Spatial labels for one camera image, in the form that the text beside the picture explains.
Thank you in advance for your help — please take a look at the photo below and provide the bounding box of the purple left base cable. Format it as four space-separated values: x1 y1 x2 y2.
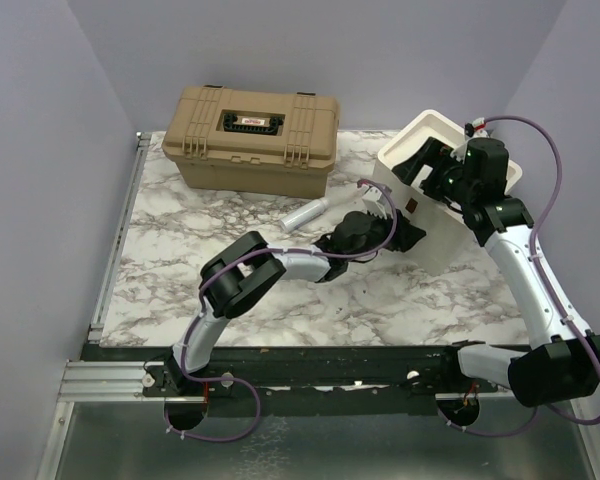
162 375 261 442

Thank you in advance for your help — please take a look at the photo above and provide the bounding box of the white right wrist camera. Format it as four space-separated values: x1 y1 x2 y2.
451 117 490 162

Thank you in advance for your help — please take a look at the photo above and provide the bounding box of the white drawer organizer box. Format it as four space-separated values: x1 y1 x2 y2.
373 109 533 275

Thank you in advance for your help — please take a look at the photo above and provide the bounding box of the black front mounting rail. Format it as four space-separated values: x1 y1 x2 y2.
81 344 514 429

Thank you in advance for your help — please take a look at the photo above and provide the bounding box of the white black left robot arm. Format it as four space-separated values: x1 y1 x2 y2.
166 211 426 395

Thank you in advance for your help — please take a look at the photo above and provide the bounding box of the aluminium table edge rail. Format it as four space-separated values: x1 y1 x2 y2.
86 132 152 344

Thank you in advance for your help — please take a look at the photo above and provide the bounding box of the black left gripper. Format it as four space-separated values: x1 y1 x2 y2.
346 204 425 263

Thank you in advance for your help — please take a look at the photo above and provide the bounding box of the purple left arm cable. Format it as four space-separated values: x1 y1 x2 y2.
181 179 398 381

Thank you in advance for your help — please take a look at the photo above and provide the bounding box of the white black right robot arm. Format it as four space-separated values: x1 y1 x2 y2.
392 137 600 407

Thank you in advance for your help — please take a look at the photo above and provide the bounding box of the tan plastic tool case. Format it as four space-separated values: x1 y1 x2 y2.
162 85 340 199

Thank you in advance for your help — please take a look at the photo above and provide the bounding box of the black case carry handle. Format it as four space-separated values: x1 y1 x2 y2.
222 112 284 136

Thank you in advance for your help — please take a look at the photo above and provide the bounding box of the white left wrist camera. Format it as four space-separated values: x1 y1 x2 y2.
358 179 393 219

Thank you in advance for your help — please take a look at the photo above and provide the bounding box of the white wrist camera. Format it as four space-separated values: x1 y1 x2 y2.
358 179 393 219
451 117 490 162

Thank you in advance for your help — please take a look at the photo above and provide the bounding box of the white cosmetic tube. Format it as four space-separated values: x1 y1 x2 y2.
279 197 329 233

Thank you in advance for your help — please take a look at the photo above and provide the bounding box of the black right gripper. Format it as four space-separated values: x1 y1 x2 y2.
392 136 476 206

